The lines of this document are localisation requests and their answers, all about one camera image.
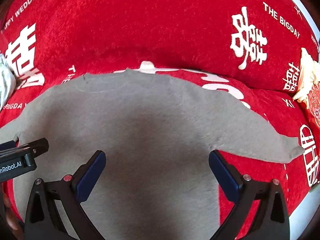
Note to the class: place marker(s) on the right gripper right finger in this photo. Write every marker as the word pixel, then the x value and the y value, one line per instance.
pixel 271 219

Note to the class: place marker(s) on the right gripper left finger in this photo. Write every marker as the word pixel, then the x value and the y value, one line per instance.
pixel 42 219

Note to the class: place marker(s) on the red wedding bed cover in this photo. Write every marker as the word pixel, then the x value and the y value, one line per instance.
pixel 250 49

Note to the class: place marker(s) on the cream and red plush toy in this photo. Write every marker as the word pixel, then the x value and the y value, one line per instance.
pixel 308 86

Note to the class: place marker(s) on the grey knit sweater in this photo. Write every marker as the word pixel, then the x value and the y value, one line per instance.
pixel 157 132

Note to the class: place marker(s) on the white green patterned cloth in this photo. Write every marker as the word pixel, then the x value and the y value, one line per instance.
pixel 7 81

